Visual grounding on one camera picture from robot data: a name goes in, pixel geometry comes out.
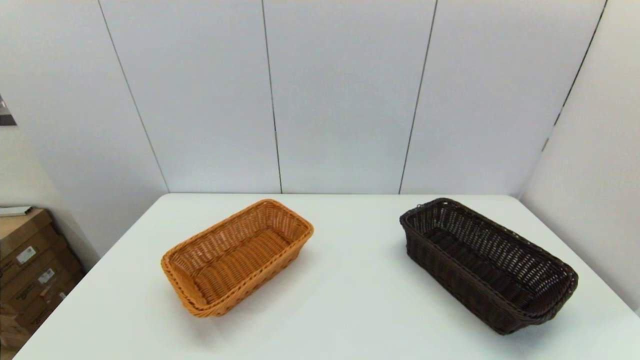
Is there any orange wicker basket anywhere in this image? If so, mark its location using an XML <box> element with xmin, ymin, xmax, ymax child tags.
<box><xmin>160</xmin><ymin>198</ymin><xmax>315</xmax><ymax>319</ymax></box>

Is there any dark brown wicker basket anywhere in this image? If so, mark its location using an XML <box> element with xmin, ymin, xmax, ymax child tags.
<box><xmin>399</xmin><ymin>197</ymin><xmax>579</xmax><ymax>336</ymax></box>

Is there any brown cardboard box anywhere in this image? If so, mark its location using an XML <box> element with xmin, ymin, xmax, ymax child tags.
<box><xmin>0</xmin><ymin>257</ymin><xmax>84</xmax><ymax>313</ymax></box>
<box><xmin>0</xmin><ymin>235</ymin><xmax>71</xmax><ymax>281</ymax></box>
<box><xmin>0</xmin><ymin>287</ymin><xmax>76</xmax><ymax>351</ymax></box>
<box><xmin>0</xmin><ymin>209</ymin><xmax>55</xmax><ymax>251</ymax></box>

